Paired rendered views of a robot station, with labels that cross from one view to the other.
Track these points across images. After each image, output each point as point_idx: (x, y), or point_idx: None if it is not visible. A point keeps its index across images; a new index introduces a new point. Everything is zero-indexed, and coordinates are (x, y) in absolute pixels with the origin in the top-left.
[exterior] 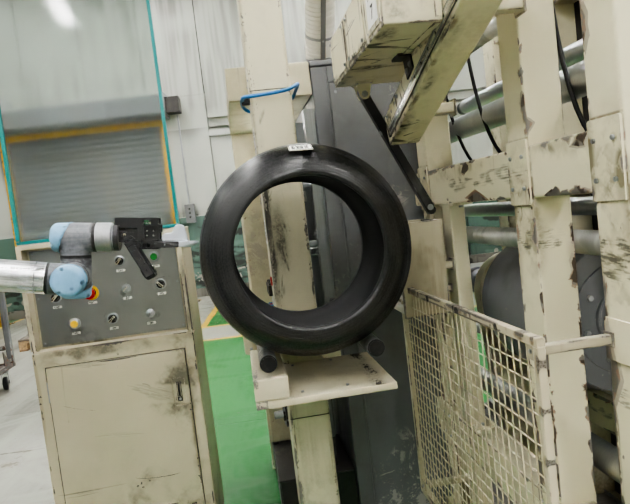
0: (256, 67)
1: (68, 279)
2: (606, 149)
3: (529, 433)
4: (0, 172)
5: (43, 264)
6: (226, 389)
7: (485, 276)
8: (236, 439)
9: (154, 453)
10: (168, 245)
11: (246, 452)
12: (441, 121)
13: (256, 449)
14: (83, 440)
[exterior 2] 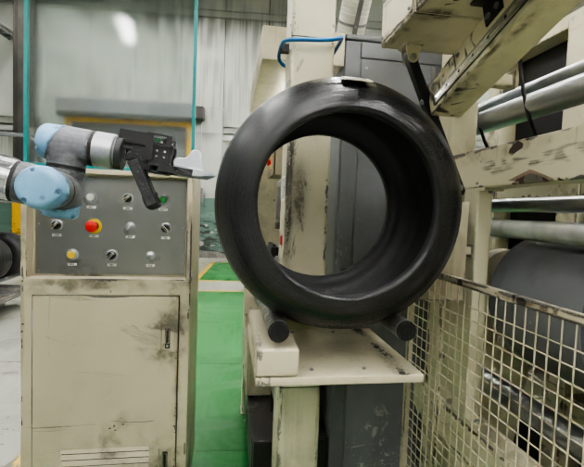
0: (302, 11)
1: (40, 183)
2: None
3: (501, 428)
4: None
5: (11, 160)
6: (208, 333)
7: (495, 269)
8: (211, 379)
9: (132, 397)
10: (180, 171)
11: (219, 393)
12: (471, 108)
13: (227, 391)
14: (60, 374)
